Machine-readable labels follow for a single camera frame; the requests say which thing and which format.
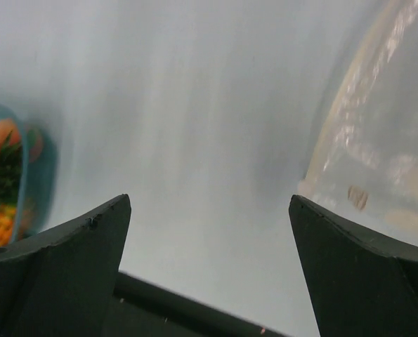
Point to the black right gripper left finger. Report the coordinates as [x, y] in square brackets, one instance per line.
[59, 282]

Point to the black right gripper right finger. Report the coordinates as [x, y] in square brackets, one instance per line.
[361, 282]

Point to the clear dotted zip top bag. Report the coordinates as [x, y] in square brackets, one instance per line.
[363, 153]

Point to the fake pineapple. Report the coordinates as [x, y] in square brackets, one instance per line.
[13, 219]

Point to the fake peach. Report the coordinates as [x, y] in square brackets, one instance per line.
[9, 133]

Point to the teal plastic container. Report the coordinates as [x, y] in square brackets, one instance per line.
[38, 177]

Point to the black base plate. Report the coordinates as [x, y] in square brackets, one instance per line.
[138, 308]

